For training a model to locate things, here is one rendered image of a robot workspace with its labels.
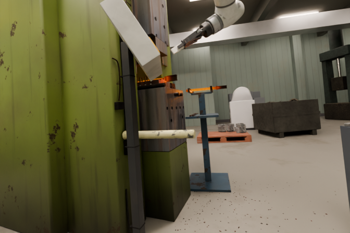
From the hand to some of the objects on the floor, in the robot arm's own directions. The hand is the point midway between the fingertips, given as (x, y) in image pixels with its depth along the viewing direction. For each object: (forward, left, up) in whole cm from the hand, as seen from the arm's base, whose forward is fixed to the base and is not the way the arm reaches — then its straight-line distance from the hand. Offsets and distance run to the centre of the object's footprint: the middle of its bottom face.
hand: (177, 48), depth 91 cm
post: (+22, +14, -107) cm, 110 cm away
